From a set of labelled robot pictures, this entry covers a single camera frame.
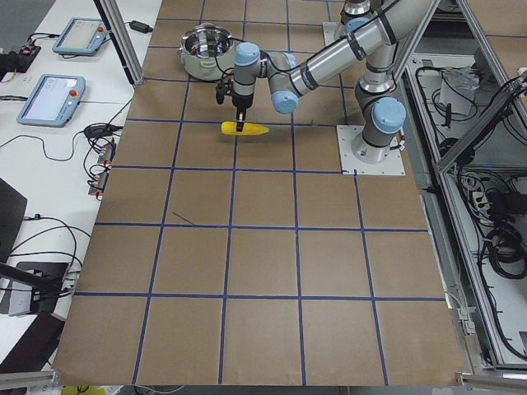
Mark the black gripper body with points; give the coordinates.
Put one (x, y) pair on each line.
(241, 102)

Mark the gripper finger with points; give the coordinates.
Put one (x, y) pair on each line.
(242, 118)
(239, 120)

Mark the yellow corn cob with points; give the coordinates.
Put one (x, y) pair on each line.
(250, 129)

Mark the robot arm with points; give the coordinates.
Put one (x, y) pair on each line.
(368, 34)

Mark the pale green steel pot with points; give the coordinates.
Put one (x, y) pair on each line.
(206, 51)

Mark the black power adapter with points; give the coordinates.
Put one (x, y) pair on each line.
(140, 27)

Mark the brown paper table cover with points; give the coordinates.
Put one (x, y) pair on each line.
(253, 260)

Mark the far blue teach pendant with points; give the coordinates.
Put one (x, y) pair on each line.
(81, 36)

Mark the blue teach pendant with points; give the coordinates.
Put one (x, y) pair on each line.
(81, 36)
(53, 101)

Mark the near blue teach pendant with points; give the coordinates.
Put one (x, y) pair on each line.
(53, 101)

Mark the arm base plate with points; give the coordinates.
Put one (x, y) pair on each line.
(358, 158)
(335, 36)

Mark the usb hub with cables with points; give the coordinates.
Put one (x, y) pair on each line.
(97, 164)

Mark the aluminium frame post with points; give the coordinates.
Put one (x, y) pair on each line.
(112, 18)

